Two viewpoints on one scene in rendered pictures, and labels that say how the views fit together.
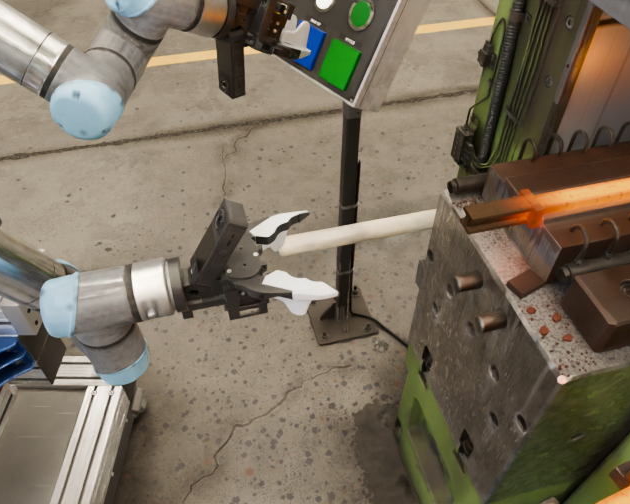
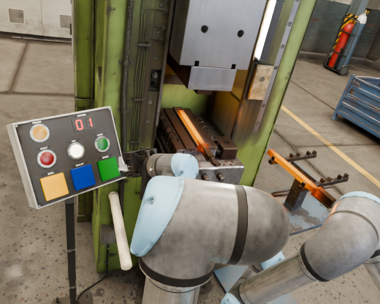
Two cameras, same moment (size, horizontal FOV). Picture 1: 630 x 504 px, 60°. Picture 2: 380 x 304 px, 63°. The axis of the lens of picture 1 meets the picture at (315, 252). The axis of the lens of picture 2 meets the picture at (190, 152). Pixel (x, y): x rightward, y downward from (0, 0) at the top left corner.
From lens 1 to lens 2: 1.26 m
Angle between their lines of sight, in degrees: 74
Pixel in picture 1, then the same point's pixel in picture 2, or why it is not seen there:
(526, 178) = (186, 144)
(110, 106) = not seen: hidden behind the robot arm
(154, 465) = not seen: outside the picture
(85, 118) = not seen: hidden behind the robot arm
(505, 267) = (208, 165)
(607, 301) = (231, 146)
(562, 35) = (148, 107)
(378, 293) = (60, 289)
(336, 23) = (92, 156)
